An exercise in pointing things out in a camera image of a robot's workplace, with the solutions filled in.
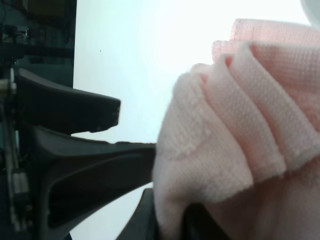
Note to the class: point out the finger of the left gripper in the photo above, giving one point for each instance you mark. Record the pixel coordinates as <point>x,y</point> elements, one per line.
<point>72,178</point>

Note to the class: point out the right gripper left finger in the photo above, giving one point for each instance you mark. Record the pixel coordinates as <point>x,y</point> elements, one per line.
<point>143,224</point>

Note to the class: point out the white rectangular plastic tray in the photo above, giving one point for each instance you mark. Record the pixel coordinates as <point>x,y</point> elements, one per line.
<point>311,9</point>

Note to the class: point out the pink towel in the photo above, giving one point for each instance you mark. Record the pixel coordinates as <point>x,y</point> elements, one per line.
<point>242,136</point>

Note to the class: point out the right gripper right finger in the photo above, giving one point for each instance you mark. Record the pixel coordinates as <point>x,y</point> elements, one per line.
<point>199,225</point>

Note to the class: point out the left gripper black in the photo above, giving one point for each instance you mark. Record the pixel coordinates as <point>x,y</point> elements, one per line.
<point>29,98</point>

